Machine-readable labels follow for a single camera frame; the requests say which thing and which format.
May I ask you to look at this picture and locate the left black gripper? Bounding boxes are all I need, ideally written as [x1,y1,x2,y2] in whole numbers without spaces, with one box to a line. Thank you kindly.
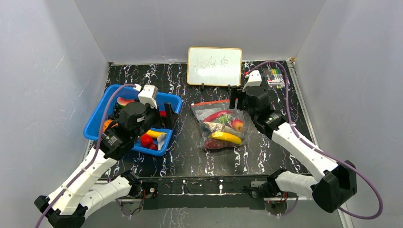
[132,101,178,141]

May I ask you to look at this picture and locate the green toy cabbage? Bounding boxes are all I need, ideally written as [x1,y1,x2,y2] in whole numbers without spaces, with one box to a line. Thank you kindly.
[214,114,233,126]

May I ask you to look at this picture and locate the red toy apple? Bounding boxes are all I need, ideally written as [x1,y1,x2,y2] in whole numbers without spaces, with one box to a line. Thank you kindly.
[230,118,244,132]

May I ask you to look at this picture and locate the red toy chili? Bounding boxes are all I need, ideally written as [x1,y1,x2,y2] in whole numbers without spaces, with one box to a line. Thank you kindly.
[159,111,167,117]
[203,110,234,122]

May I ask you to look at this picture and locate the clear orange zip bag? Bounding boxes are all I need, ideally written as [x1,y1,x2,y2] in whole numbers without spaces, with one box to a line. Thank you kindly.
[191,99,248,150]

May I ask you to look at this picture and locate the grey toy fish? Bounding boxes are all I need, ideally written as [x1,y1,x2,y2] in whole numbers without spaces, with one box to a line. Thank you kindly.
[203,122,245,140]

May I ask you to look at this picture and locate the purple toy grapes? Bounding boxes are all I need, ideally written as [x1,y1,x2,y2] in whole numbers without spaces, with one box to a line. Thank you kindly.
[202,138,231,150]

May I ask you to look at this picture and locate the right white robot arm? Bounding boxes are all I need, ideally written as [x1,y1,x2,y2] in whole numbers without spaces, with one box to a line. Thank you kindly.
[230,86,357,213]

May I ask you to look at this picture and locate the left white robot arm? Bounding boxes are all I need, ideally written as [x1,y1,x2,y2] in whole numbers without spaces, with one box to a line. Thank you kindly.
[34,100,182,228]

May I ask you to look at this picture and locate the white toy radish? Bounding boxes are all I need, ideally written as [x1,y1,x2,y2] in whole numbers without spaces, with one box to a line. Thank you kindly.
[157,133,167,151]

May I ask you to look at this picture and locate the blue plastic bin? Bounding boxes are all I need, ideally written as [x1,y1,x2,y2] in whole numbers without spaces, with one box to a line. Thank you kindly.
[83,84,182,156]

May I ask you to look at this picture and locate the dark red toy cherry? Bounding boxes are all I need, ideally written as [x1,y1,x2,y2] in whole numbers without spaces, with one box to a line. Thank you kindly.
[147,143,159,151]

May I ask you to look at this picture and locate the red toy pepper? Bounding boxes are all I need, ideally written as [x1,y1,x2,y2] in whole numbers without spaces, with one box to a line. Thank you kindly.
[140,133,154,148]

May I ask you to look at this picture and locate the marker pen pack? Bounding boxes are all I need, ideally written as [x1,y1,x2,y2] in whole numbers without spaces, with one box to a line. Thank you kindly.
[264,68,285,90]

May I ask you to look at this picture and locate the toy watermelon slice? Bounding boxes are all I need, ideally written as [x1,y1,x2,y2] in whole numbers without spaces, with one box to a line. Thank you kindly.
[116,97,135,109]

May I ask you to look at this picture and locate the dark toy grapes bunch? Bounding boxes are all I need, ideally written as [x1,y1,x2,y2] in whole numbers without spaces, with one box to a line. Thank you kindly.
[108,103,122,120]

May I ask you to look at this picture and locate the orange bumpy toy fruit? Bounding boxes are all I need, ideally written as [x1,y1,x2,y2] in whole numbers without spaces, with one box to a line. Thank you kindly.
[102,119,117,133]

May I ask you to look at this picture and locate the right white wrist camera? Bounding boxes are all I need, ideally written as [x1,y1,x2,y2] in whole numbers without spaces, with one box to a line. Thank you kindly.
[244,70,262,88]

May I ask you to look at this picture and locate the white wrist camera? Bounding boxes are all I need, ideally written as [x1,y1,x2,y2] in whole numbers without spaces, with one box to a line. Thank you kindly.
[135,84,158,109]
[244,70,262,88]

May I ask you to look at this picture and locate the small whiteboard yellow frame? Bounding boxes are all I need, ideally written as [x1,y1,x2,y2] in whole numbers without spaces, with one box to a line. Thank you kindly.
[187,47,242,86]

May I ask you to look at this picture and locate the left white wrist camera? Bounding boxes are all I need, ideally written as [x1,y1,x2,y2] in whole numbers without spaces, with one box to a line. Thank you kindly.
[135,84,158,109]

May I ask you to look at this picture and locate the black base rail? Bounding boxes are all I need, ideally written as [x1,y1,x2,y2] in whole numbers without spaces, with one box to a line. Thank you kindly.
[63,176,325,211]

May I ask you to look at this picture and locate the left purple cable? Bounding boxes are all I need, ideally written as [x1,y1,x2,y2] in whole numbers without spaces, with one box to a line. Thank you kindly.
[34,83,139,228]

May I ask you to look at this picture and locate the purple cable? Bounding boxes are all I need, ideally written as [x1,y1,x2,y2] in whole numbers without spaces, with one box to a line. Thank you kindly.
[243,61,384,220]
[34,83,139,228]

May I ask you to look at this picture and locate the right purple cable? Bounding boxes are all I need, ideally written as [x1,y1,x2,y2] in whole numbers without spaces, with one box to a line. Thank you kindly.
[243,61,384,220]

